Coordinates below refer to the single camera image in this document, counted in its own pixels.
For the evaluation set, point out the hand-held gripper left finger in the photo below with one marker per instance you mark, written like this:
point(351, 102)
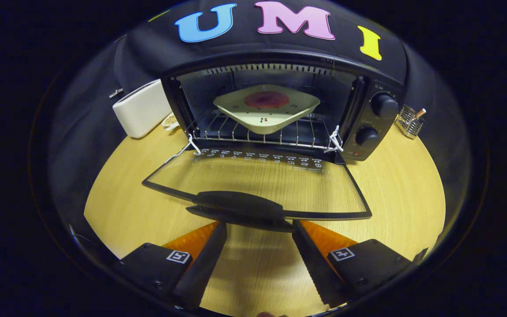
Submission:
point(203, 264)

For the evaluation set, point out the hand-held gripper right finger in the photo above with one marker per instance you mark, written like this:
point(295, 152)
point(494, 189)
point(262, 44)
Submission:
point(313, 264)

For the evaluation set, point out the glass toaster oven door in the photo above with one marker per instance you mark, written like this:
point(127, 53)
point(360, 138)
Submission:
point(240, 204)

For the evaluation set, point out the cream square plate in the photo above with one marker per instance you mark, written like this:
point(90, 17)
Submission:
point(266, 121)

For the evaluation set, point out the black toaster oven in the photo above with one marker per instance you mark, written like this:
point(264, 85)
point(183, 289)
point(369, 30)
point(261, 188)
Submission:
point(381, 127)

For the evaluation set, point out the round pink food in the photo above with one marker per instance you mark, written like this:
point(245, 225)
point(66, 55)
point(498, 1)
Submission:
point(266, 99)

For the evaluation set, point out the white toaster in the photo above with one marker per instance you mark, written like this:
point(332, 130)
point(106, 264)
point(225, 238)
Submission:
point(141, 110)

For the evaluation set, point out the small metal clip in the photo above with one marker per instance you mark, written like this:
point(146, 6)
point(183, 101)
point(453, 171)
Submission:
point(115, 92)

